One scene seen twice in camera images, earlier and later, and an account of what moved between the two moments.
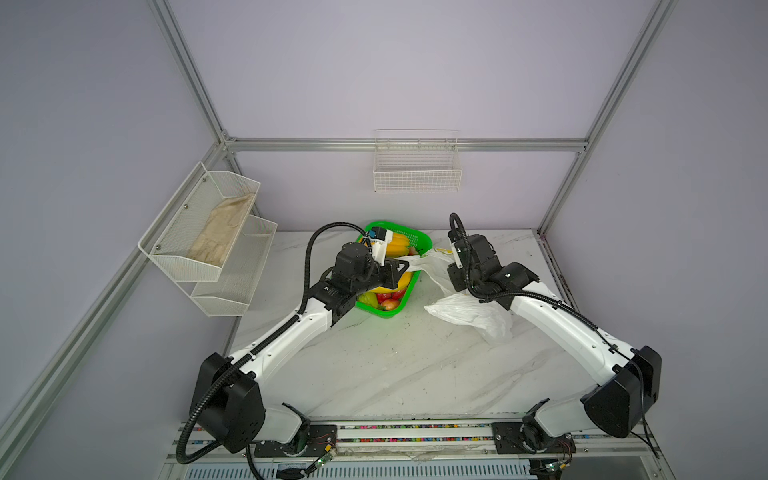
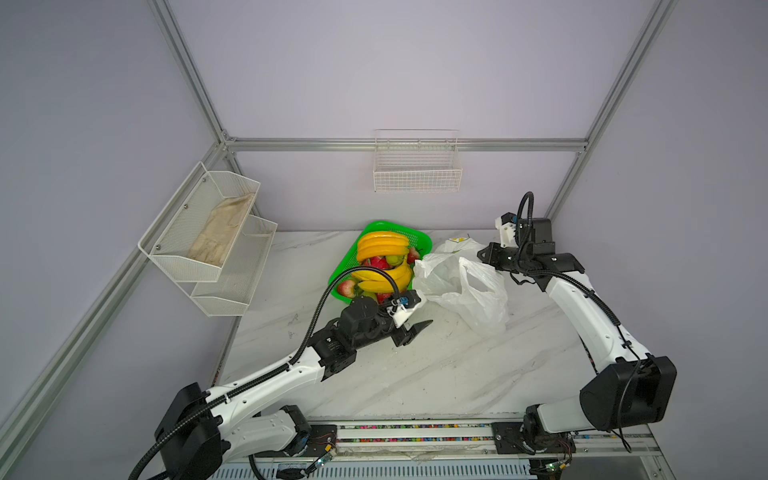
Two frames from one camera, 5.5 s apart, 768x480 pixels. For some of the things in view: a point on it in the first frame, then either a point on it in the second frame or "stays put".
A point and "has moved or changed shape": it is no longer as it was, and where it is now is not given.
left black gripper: [392, 275] to [405, 337]
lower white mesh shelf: [231, 293] stays put
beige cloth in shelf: [213, 242] stays put
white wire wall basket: [416, 160] stays put
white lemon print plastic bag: [493, 320] has moved or changed shape
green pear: [369, 298] stays put
